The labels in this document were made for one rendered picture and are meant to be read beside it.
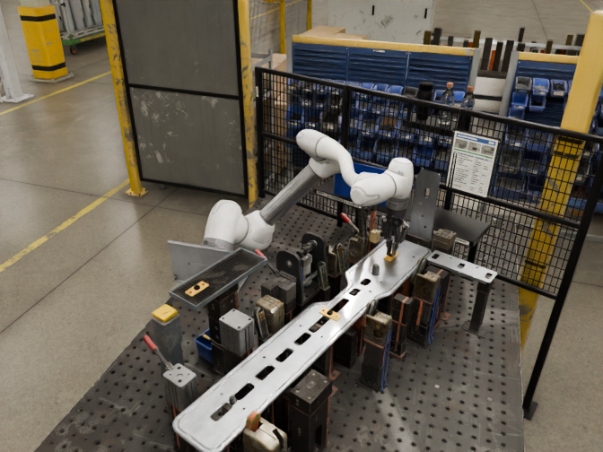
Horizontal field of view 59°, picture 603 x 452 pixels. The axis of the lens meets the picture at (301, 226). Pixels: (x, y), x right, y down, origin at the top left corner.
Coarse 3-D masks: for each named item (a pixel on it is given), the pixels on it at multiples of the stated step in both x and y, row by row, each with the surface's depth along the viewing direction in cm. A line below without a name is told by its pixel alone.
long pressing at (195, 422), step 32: (416, 256) 235; (352, 288) 214; (384, 288) 214; (352, 320) 197; (256, 352) 181; (320, 352) 182; (224, 384) 169; (256, 384) 169; (288, 384) 170; (192, 416) 158; (224, 416) 158; (224, 448) 150
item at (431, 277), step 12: (420, 276) 215; (432, 276) 214; (420, 288) 218; (432, 288) 214; (420, 300) 220; (432, 300) 217; (420, 312) 223; (420, 324) 226; (432, 324) 226; (408, 336) 232; (420, 336) 228; (432, 336) 230
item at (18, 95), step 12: (0, 12) 710; (0, 24) 713; (0, 36) 716; (0, 48) 723; (0, 60) 733; (12, 60) 741; (0, 72) 740; (12, 72) 744; (0, 84) 743; (12, 84) 748; (0, 96) 746; (12, 96) 757; (24, 96) 769
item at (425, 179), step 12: (420, 180) 238; (432, 180) 234; (420, 192) 240; (432, 192) 236; (420, 204) 243; (432, 204) 239; (420, 216) 245; (432, 216) 241; (420, 228) 248; (432, 228) 244
